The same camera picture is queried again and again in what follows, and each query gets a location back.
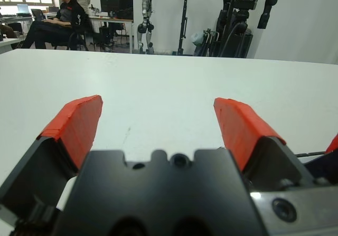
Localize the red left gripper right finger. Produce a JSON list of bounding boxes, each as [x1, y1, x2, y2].
[[213, 97, 319, 194]]

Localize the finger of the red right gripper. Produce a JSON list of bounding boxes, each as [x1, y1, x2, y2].
[[303, 132, 338, 186]]

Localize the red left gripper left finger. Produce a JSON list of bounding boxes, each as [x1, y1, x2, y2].
[[0, 95, 104, 221]]

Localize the folded black chairs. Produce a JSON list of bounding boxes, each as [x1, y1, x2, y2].
[[191, 29, 220, 57]]

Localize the black office chair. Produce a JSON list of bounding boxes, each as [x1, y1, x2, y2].
[[54, 22, 90, 52]]

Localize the pale green bag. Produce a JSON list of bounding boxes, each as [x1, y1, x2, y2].
[[191, 32, 204, 46]]

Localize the person in black clothes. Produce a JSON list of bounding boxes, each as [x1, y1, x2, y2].
[[21, 0, 89, 50]]

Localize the white side table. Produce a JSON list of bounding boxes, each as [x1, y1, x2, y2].
[[0, 37, 21, 54]]

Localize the white desk with monitor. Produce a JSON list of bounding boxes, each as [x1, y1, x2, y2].
[[88, 15, 135, 54]]

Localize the black stand pole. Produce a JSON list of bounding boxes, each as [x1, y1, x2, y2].
[[173, 0, 196, 56]]

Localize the dark open laptop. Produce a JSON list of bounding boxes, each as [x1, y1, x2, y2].
[[31, 8, 46, 23]]

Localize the black computer monitor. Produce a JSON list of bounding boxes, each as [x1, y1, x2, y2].
[[99, 0, 119, 17]]

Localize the open laptop pale screen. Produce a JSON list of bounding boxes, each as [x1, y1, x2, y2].
[[16, 3, 32, 16]]

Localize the white humanoid robot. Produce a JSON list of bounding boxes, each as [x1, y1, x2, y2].
[[136, 0, 155, 54]]

